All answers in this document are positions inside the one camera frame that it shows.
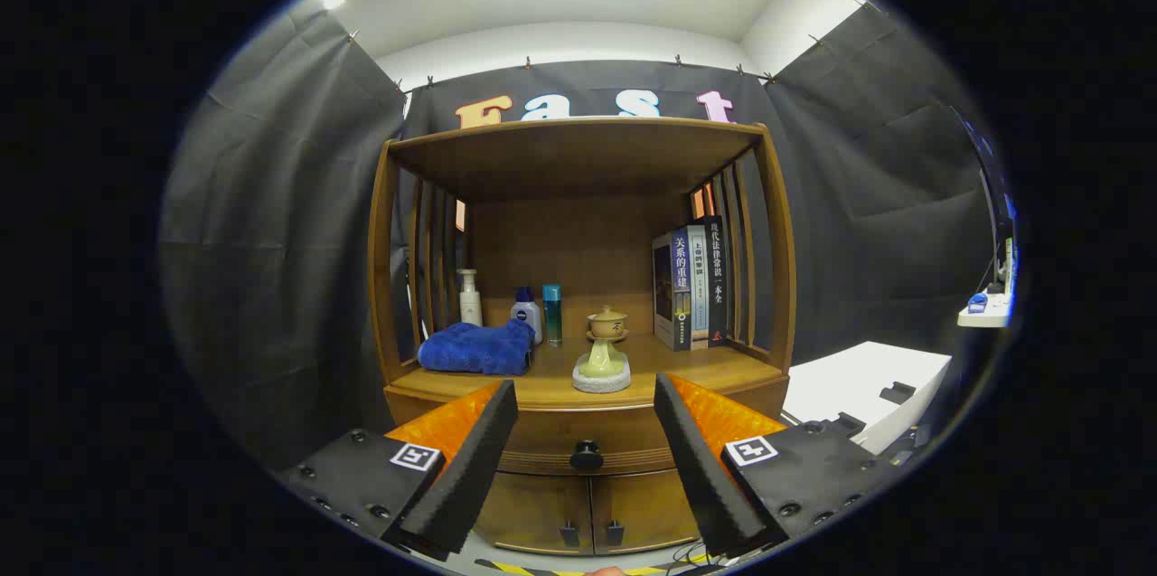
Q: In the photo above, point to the teal cylindrical bottle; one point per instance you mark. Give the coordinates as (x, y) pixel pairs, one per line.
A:
(552, 314)

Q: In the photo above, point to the wooden cabinet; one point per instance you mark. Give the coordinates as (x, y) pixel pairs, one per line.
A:
(578, 250)

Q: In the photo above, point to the white pump bottle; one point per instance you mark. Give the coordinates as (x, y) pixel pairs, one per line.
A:
(470, 305)

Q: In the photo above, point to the white wall shelf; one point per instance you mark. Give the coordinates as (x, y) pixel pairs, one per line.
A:
(985, 318)

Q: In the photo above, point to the blue towel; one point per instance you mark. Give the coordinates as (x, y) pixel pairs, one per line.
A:
(475, 350)

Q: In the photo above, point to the white table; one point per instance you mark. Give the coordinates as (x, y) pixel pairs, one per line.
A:
(841, 386)

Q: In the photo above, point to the white lotion bottle blue cap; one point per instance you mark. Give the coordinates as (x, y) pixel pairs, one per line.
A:
(527, 316)

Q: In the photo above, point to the grey book with blue spine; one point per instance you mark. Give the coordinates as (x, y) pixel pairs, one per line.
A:
(669, 287)

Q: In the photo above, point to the yellow lidded teacup with saucer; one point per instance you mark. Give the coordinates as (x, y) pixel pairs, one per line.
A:
(607, 323)

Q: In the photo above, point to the green brush with white base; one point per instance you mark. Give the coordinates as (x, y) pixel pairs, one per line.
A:
(601, 368)

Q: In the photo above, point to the yellow black hazard tape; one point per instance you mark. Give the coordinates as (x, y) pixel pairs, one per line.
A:
(515, 569)

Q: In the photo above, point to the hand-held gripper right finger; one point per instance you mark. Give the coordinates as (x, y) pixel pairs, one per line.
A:
(705, 486)

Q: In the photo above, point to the wooden countertop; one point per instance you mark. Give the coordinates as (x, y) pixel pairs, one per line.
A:
(542, 377)

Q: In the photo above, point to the black spine book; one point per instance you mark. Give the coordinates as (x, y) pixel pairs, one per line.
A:
(717, 278)

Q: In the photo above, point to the pale blue spine book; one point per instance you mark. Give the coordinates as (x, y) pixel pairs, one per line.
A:
(699, 287)

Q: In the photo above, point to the wooden cabinet door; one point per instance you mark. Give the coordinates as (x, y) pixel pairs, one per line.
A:
(642, 508)
(533, 508)

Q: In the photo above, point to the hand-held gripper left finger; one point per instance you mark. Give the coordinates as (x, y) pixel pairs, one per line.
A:
(470, 476)

